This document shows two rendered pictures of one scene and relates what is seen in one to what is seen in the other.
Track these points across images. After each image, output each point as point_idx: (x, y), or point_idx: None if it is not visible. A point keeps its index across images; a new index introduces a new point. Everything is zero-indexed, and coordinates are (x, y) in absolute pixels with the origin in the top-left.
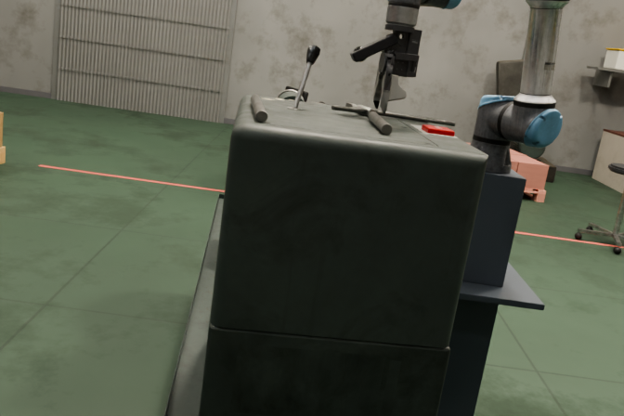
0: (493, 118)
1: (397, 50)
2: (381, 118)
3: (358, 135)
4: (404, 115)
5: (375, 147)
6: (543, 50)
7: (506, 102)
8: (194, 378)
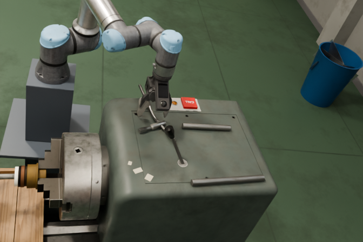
0: (69, 49)
1: None
2: (211, 125)
3: (245, 141)
4: (150, 106)
5: (255, 139)
6: None
7: (69, 35)
8: None
